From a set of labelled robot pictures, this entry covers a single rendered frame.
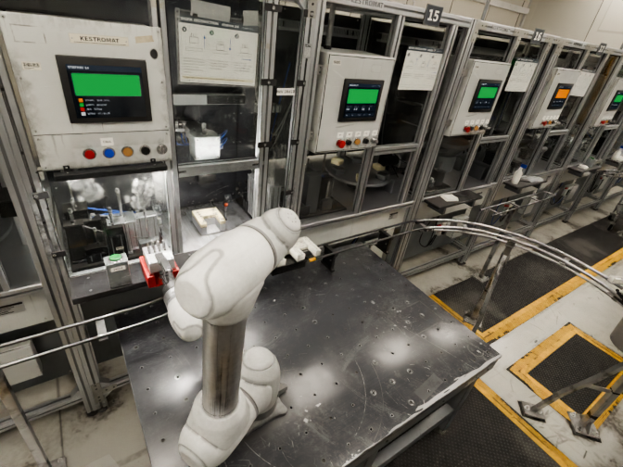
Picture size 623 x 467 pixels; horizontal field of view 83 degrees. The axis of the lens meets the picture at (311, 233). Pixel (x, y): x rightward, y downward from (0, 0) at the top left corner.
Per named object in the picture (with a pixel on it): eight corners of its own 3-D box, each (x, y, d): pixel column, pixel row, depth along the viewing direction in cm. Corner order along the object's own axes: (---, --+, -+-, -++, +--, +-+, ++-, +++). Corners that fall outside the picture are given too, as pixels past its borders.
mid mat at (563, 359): (590, 438, 211) (591, 437, 210) (505, 369, 248) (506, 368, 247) (644, 371, 263) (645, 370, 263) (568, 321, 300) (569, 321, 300)
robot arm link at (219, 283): (256, 428, 116) (210, 493, 99) (218, 401, 122) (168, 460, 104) (287, 238, 75) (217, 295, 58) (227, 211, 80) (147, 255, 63)
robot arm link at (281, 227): (250, 225, 96) (216, 247, 86) (286, 187, 85) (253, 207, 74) (281, 261, 96) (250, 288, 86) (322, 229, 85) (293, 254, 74)
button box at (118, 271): (110, 288, 139) (105, 264, 133) (107, 277, 144) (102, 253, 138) (132, 283, 143) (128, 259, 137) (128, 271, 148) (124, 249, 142)
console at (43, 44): (43, 174, 116) (-6, 11, 92) (40, 145, 135) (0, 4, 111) (173, 162, 138) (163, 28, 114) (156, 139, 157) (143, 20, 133)
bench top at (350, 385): (181, 586, 91) (180, 582, 88) (113, 316, 162) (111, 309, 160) (499, 360, 169) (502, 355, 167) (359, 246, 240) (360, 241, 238)
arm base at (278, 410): (298, 408, 131) (298, 399, 128) (242, 437, 120) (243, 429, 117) (274, 371, 144) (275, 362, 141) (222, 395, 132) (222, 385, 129)
